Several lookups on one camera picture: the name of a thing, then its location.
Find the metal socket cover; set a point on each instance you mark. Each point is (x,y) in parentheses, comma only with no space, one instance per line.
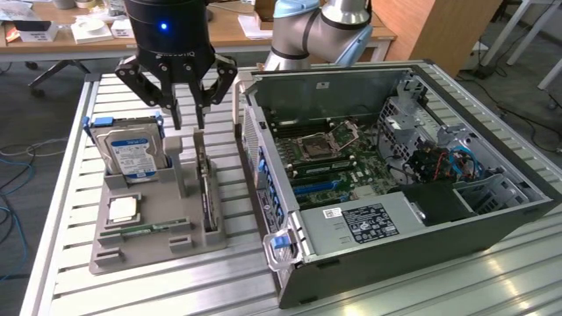
(357,135)

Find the white box with red dot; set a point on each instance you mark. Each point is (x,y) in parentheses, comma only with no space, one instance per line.
(479,54)

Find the silver CPU chip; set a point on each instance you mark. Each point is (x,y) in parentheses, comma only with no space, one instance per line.
(122,209)

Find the cardboard box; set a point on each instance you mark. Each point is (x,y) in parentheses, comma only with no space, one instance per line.
(263,10)

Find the wooden desk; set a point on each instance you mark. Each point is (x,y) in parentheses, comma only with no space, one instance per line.
(44,46)

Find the black Nvidia graphics card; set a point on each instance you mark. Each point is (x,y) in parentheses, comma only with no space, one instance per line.
(208,197)

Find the hard disk with blue carrier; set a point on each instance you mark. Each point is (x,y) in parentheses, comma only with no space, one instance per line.
(130,154)

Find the CPU socket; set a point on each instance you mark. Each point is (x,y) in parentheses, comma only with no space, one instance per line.
(316,146)

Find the white paper stack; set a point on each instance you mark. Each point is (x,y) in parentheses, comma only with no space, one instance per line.
(252,29)

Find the tape roll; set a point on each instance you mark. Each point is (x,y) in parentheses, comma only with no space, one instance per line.
(82,4)

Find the grey cup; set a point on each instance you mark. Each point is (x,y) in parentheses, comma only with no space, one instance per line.
(64,4)

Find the white metal table frame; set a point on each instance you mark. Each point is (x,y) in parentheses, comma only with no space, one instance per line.
(502,33)

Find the green RAM stick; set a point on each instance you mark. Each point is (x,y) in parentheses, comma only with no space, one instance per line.
(320,168)
(149,227)

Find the grey power supply unit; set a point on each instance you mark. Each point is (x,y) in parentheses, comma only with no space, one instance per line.
(324,237)

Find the blue expansion slot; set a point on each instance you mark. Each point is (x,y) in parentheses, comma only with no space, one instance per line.
(313,188)

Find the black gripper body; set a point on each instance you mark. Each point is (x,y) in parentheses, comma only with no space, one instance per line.
(170,36)

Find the black-topped white box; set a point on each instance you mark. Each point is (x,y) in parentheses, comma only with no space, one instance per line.
(37,35)

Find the orange packet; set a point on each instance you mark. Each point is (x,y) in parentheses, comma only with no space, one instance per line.
(12,36)

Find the open black PC case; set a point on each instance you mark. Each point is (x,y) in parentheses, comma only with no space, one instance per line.
(395,263)

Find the silver chipset heatsink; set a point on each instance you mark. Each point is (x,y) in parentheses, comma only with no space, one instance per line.
(363,192)

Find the black chair base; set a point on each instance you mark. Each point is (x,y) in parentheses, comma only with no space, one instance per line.
(48,75)

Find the black fan block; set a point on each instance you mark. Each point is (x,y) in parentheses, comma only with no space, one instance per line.
(423,164)

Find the wooden cabinet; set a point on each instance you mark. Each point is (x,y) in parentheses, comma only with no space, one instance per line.
(439,33)

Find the perforated silver disk bay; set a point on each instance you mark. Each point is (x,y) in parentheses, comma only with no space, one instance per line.
(408,121)

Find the clear plastic bag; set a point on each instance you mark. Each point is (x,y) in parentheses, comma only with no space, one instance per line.
(116,8)

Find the slotted silver disk bay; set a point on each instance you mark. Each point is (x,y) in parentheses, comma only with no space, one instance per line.
(491,197)

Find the grey parts rack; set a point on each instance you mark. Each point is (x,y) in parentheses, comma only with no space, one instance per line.
(161,210)

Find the black power adapter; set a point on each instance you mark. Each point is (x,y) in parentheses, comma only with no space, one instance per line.
(481,73)

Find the small white box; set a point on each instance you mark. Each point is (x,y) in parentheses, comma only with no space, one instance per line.
(120,29)

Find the blue case latch tab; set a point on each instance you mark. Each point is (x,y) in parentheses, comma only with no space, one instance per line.
(281,243)

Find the white box with round lid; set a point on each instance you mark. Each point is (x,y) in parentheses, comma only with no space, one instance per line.
(92,33)

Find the loose papers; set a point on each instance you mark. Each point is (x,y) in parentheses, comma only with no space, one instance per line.
(14,13)

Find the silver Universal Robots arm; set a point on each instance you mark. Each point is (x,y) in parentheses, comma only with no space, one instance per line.
(297,36)

